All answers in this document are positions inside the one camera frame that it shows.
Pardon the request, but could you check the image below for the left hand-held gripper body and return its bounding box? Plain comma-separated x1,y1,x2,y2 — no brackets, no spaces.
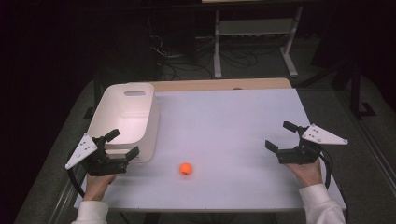
64,133,129,177

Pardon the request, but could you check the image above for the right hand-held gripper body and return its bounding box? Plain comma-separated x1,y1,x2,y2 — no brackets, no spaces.
276,123,349,165

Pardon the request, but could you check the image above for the white plastic bin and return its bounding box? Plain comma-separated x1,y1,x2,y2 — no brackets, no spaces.
86,81,161,164

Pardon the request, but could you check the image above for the orange ball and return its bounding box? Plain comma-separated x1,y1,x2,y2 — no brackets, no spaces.
178,162,193,176

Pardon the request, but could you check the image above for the person's right hand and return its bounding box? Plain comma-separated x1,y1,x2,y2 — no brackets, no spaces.
285,158,324,189

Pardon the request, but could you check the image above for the person's left hand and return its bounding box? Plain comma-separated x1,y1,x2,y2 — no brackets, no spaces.
83,174,117,203

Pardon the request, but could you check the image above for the white table board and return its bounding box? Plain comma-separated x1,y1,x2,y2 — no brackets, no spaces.
73,88,347,213

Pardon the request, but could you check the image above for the dark metal stand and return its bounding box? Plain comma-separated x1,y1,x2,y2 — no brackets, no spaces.
298,59,377,120

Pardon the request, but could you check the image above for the white metal stand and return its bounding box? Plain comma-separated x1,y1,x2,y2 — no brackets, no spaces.
213,6,304,79

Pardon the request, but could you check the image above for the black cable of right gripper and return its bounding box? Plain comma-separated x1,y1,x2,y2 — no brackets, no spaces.
317,148,349,223

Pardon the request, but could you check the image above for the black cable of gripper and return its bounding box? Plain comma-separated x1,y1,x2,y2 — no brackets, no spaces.
66,148,87,198
317,148,349,223

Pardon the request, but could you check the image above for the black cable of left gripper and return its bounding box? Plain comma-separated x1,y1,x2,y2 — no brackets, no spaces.
66,148,87,198

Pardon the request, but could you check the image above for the tangle of black floor cables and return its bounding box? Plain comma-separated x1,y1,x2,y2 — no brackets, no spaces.
148,32,260,80

